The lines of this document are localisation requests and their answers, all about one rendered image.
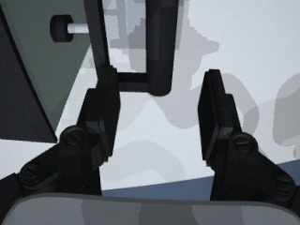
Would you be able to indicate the grey-green box with black lid and pull handle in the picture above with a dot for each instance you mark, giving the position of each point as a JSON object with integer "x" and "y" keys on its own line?
{"x": 39, "y": 64}

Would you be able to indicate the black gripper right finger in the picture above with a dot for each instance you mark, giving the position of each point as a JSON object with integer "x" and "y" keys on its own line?
{"x": 242, "y": 173}

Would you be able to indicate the grey metal base plate with bolts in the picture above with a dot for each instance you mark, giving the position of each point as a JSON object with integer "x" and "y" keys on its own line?
{"x": 125, "y": 23}

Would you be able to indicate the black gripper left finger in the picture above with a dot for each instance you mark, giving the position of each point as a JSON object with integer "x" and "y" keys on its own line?
{"x": 81, "y": 150}

